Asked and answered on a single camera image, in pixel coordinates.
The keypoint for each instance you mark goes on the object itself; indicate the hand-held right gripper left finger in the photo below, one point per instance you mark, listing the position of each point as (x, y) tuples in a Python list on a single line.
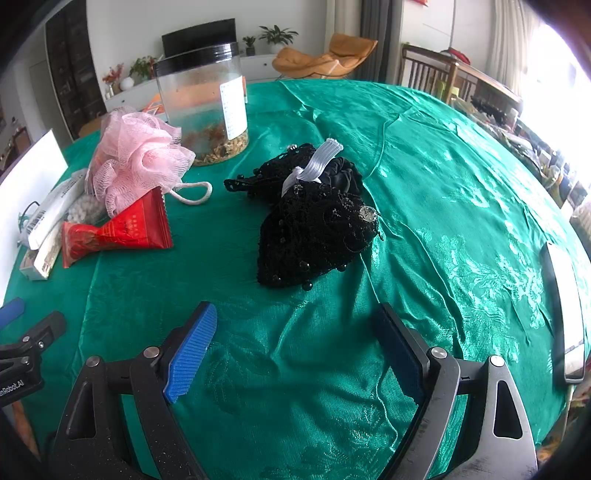
[(194, 341)]

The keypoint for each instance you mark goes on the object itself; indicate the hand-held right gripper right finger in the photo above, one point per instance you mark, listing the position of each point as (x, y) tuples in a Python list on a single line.
[(399, 350)]

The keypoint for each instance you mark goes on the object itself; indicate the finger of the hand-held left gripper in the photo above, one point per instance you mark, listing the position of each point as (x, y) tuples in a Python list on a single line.
[(46, 328), (9, 312)]

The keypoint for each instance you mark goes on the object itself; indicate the black beaded lace cloth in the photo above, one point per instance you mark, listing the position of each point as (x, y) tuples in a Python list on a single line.
[(314, 240)]

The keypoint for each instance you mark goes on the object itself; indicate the black satin scrunchie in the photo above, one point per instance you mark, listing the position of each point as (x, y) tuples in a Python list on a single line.
[(344, 173)]

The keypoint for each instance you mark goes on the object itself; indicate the pink mesh bath pouf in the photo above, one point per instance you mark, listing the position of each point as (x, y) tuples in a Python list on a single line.
[(134, 157)]

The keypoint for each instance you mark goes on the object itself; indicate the white elastic band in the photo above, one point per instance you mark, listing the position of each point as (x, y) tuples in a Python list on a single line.
[(318, 159)]

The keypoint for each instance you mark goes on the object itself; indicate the beige printed packet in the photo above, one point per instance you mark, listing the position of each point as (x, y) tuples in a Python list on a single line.
[(44, 263)]

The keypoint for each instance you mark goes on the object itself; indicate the white squeeze tube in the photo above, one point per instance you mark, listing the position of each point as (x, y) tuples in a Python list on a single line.
[(46, 217)]

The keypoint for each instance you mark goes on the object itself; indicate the red triangular snack packet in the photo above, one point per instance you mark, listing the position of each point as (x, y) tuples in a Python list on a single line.
[(138, 230)]

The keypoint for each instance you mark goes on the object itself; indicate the bag of cotton swabs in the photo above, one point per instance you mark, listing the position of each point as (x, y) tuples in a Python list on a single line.
[(85, 210)]

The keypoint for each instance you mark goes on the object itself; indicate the white board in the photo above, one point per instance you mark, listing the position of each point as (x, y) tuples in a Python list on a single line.
[(27, 170)]

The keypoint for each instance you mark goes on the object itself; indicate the green satin tablecloth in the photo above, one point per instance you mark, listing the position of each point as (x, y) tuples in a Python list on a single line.
[(415, 207)]

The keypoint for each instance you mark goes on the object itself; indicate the silver phone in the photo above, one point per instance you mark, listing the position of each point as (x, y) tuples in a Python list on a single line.
[(565, 314)]

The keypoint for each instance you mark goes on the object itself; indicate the orange book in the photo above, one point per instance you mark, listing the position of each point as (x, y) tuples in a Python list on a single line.
[(154, 105)]

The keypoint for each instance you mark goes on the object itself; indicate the clear plastic jar black lid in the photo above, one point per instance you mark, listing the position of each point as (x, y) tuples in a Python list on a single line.
[(194, 101)]

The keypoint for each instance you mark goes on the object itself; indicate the pile of assorted goods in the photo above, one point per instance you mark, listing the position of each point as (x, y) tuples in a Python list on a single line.
[(531, 143)]

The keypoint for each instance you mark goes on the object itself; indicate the dark display shelf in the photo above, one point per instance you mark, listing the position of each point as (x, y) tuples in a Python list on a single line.
[(74, 69)]

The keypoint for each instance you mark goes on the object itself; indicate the white round vase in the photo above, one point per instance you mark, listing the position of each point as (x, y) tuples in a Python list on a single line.
[(126, 83)]

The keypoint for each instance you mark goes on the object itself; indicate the red flower bouquet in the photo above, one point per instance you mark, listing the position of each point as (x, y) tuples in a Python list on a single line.
[(113, 76)]

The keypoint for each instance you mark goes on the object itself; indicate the green plant with red blooms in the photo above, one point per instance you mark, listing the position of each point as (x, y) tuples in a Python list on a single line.
[(142, 68)]

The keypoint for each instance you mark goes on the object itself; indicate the wooden slatted chair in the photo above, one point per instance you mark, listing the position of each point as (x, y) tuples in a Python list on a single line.
[(429, 69)]

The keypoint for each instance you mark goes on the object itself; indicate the small potted plant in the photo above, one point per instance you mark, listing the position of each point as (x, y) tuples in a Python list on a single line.
[(250, 45)]

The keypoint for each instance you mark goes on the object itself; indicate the black television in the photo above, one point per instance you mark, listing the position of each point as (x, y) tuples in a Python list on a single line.
[(198, 37)]

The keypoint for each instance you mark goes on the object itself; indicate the orange lounge chair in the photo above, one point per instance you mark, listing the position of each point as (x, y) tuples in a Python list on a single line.
[(314, 57)]

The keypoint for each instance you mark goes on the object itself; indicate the large potted green plant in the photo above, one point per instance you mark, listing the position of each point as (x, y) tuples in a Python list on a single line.
[(277, 36)]

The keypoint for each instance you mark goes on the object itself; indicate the grey curtain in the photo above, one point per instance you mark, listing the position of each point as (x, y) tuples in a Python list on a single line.
[(378, 32)]

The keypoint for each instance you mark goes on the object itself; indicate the white sheer curtain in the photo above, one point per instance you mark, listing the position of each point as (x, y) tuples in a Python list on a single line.
[(508, 41)]

